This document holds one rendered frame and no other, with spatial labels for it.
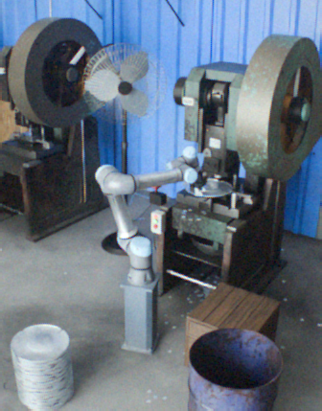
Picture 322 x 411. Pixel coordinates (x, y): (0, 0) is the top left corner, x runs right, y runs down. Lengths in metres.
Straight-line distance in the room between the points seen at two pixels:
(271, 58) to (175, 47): 2.01
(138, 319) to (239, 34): 2.44
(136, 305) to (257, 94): 1.30
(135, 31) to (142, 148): 1.12
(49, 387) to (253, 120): 1.68
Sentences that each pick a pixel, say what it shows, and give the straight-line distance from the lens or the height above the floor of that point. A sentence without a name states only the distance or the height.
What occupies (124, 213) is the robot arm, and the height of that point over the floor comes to 0.82.
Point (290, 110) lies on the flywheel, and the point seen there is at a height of 1.34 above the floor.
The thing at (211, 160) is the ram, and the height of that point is 0.96.
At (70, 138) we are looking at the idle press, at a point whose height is 0.73.
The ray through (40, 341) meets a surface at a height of 0.34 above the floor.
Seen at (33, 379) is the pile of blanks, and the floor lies 0.21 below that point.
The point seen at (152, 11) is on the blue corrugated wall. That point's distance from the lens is 4.81.
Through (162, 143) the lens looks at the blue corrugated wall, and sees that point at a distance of 4.95.
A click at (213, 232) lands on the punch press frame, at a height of 0.56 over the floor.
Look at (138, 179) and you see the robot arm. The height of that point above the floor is 1.05.
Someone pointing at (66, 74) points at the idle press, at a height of 1.34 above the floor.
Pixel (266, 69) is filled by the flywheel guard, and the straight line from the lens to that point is 2.72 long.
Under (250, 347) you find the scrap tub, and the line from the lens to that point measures 2.61.
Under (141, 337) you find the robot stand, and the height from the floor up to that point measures 0.10.
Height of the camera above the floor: 2.02
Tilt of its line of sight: 23 degrees down
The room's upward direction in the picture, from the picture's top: 1 degrees clockwise
